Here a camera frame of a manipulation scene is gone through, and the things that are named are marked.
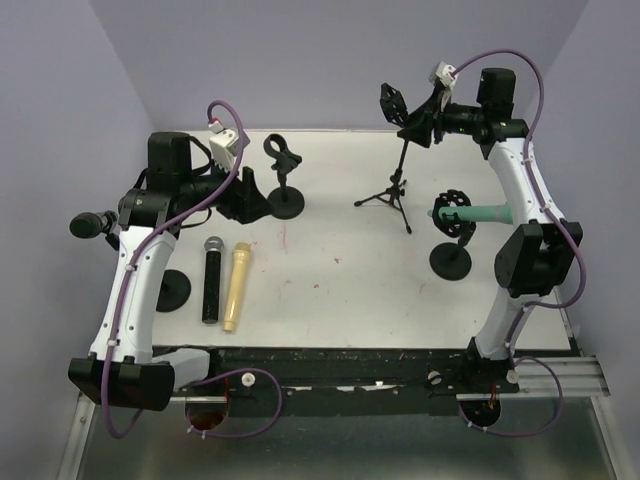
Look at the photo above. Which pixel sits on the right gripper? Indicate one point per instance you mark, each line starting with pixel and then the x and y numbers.
pixel 428 117

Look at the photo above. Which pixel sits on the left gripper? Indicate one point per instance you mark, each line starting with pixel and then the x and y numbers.
pixel 245 201

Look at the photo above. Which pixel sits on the round base microphone stand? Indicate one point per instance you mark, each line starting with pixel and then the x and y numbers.
pixel 287 202

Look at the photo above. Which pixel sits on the gold microphone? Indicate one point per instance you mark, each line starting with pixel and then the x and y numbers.
pixel 241 257

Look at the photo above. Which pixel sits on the black glitter microphone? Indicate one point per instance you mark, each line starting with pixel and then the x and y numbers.
pixel 214 248

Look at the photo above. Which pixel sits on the edge microphone stand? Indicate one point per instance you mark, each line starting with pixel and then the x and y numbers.
pixel 170 285

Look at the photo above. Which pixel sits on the small black microphone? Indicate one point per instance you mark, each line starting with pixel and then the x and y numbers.
pixel 87 225

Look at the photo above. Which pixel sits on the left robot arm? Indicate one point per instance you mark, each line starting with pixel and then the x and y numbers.
pixel 120 368

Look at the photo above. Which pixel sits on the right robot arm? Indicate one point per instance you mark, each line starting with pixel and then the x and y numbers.
pixel 538 254

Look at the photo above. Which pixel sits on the teal microphone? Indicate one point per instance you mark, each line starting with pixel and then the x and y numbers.
pixel 479 214

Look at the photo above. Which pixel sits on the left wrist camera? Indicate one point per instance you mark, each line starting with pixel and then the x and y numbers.
pixel 224 146

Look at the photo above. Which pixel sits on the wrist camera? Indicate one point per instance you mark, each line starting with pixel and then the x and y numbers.
pixel 443 76
pixel 224 146

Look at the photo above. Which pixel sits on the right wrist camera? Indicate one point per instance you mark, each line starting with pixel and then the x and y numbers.
pixel 443 76

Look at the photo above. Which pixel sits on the black mounting rail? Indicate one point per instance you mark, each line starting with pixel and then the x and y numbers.
pixel 323 382

